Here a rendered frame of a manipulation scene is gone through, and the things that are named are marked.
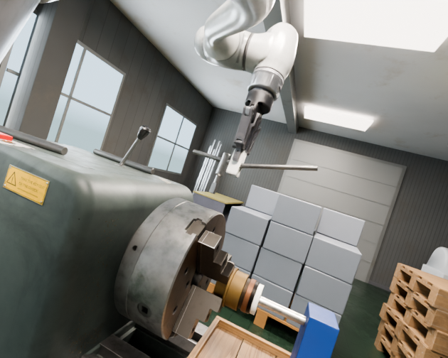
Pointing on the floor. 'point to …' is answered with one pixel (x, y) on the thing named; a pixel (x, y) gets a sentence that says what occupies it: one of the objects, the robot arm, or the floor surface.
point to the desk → (216, 202)
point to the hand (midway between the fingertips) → (236, 163)
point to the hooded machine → (446, 265)
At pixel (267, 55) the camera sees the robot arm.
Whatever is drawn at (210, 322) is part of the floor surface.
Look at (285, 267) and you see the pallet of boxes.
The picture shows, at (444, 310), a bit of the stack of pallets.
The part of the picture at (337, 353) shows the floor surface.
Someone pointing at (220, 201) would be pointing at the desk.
